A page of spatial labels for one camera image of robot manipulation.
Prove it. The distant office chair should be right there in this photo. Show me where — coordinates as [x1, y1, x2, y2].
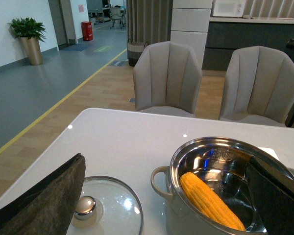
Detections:
[110, 7, 124, 29]

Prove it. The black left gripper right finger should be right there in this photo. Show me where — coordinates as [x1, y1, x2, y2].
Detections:
[245, 156, 294, 235]

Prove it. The woven basket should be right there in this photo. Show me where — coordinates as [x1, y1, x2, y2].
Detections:
[127, 39, 148, 67]

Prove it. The red bin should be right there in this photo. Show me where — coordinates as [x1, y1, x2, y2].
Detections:
[81, 21, 93, 41]

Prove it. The white microwave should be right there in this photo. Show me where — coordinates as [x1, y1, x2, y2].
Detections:
[212, 0, 246, 17]

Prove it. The beige chair left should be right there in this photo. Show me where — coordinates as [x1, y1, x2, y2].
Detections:
[133, 41, 202, 118]

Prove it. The potted green plant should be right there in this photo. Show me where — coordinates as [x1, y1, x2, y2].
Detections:
[9, 18, 46, 66]

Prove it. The grey curtain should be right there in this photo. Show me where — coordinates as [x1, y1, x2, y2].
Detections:
[126, 0, 173, 44]

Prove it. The white cabinet column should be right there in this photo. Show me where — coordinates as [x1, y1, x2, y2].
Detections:
[171, 0, 212, 67]

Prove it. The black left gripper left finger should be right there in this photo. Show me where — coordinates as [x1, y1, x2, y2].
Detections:
[0, 154, 86, 235]

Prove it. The beige chair right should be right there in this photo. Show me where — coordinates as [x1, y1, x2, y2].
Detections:
[219, 46, 294, 127]

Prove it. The beige chair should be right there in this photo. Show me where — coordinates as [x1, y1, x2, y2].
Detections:
[133, 41, 202, 118]
[219, 46, 294, 127]

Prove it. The yellow corn cob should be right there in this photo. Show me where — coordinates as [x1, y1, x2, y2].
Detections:
[180, 172, 245, 231]

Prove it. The glass pot lid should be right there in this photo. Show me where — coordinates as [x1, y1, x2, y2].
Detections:
[67, 176, 144, 235]

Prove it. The dark kitchen counter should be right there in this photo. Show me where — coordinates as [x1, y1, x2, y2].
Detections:
[202, 20, 294, 71]

